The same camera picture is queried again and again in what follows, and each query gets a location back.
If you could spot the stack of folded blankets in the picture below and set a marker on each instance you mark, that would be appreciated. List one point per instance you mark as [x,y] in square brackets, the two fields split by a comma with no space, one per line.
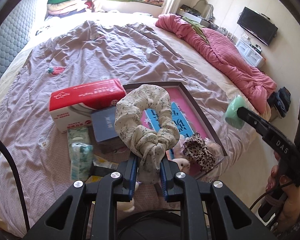
[63,8]

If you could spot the pink rumpled comforter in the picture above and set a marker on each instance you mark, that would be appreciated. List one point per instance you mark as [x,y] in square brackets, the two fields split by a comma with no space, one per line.
[221,53]

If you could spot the mauve patterned quilt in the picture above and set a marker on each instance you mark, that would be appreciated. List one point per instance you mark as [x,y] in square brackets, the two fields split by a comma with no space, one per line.
[93,51]

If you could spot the cream floral scrunchie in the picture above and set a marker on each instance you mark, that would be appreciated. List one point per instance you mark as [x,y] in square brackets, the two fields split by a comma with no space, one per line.
[149,145]

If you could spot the dark clothes on floor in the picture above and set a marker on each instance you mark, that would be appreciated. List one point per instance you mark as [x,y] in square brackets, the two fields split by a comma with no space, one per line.
[280,101]

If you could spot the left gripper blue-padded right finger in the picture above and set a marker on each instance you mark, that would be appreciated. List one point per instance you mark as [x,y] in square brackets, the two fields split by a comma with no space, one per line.
[168,169]

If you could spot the vanity mirror dresser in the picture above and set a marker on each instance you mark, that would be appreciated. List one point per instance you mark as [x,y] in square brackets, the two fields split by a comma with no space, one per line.
[202,12]

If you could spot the white plush bunny toy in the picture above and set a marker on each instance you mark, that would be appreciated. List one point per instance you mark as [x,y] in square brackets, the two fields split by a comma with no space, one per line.
[127,207]

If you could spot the white drawer cabinet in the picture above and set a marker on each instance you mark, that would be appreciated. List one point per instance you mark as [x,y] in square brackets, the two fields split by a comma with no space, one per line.
[250,55]

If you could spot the pink puff in wrapper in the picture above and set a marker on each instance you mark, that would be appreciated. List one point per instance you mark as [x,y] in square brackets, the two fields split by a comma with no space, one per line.
[215,149]

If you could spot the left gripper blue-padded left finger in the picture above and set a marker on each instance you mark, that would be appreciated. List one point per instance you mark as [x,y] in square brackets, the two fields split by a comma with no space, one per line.
[129,177]

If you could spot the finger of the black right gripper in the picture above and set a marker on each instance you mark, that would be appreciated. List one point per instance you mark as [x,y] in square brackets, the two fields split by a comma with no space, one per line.
[261,126]

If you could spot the black wall television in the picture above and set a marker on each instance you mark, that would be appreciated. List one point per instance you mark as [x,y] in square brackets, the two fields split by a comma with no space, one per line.
[257,25]

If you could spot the red white tissue pack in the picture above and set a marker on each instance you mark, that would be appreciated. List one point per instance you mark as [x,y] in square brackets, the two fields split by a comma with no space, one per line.
[72,107]

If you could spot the grey quilted headboard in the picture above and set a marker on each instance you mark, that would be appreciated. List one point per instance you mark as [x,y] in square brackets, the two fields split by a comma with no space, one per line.
[18,28]

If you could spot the yellow white snack packet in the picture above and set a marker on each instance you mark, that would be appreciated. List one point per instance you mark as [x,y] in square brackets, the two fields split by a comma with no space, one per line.
[100,167]

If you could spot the dark blue small box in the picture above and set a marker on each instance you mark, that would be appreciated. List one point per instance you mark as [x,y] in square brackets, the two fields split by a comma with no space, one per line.
[103,126]

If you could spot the mint green soft roll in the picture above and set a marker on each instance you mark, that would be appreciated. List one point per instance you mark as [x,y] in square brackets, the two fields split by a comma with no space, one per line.
[231,116]

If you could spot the shallow box with pink book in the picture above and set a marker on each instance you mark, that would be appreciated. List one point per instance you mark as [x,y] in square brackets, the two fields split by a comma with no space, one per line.
[187,116]

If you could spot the leopard print scrunchie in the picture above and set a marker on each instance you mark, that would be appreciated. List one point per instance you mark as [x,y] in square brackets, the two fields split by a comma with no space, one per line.
[195,149]

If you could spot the green floral tissue packet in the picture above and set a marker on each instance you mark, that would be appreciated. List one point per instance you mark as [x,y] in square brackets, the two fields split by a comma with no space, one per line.
[78,134]

